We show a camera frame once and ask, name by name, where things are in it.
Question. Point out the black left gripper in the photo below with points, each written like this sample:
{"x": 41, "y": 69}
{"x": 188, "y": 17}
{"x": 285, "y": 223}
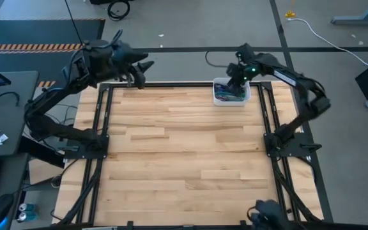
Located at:
{"x": 123, "y": 64}

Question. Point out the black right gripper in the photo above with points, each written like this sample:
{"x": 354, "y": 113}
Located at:
{"x": 246, "y": 64}

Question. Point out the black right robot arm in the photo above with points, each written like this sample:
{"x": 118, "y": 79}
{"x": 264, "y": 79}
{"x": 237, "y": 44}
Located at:
{"x": 299, "y": 80}

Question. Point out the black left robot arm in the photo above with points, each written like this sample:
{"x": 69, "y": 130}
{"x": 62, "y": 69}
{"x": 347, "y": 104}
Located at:
{"x": 50, "y": 96}

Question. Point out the white plastic bin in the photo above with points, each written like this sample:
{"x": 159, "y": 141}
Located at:
{"x": 232, "y": 103}

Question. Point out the small yellow object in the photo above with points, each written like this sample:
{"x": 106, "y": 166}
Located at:
{"x": 290, "y": 14}

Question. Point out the black hazard-striped floor mat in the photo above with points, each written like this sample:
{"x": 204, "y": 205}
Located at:
{"x": 27, "y": 32}

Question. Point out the blue-grey table leg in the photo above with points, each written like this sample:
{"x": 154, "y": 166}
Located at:
{"x": 363, "y": 20}

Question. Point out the dark grey desk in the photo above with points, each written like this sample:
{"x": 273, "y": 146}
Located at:
{"x": 11, "y": 127}

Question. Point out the white paper scrap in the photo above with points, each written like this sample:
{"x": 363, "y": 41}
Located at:
{"x": 2, "y": 139}

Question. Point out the drink can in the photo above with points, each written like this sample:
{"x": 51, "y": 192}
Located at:
{"x": 27, "y": 208}
{"x": 27, "y": 217}

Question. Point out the black mouse with blue light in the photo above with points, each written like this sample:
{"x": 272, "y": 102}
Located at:
{"x": 0, "y": 209}

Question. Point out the black aluminium table frame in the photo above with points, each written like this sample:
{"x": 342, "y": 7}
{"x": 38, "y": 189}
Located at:
{"x": 184, "y": 84}

